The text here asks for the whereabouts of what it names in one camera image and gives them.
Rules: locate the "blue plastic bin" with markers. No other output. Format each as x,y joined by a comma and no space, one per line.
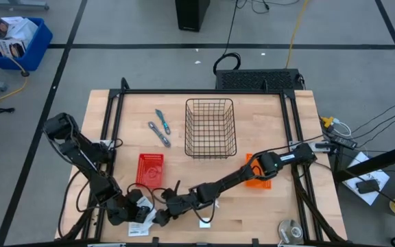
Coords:
36,51

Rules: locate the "silver aluminium bracket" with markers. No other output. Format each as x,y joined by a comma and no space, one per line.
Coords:
293,245
106,245

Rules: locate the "black computer tower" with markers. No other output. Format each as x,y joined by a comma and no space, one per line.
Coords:
192,15

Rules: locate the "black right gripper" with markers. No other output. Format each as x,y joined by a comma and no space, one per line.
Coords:
183,204

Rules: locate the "black edge clamp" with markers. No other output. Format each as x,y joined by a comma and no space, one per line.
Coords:
155,241
255,242

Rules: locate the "white paper sheet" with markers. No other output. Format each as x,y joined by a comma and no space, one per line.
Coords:
382,175

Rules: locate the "black aluminium table frame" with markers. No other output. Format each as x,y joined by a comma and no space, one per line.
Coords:
201,91

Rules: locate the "yellow plug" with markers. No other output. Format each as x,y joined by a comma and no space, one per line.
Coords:
328,121

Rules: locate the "black flat device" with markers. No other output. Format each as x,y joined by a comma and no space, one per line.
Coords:
367,186

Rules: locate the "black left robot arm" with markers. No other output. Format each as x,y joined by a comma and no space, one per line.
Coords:
81,151

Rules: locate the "orange packet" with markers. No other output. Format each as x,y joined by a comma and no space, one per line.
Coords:
264,184

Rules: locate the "black vented case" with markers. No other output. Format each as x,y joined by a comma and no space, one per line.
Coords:
257,79

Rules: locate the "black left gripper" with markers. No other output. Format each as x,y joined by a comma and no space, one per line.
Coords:
122,211

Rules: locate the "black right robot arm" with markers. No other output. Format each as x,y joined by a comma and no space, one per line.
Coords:
231,178

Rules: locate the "black metal beam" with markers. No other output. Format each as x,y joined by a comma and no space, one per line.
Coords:
382,161

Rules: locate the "dark grey side table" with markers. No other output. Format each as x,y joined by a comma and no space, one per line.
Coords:
372,223

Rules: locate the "white printed carton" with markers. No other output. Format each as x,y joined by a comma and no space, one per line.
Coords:
17,29
10,49

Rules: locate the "red plastic basket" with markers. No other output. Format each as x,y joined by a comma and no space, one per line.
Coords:
149,171

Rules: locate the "white labelled packet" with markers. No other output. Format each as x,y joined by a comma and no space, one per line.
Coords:
139,228

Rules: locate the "black round caster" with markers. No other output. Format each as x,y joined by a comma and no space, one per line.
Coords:
25,73

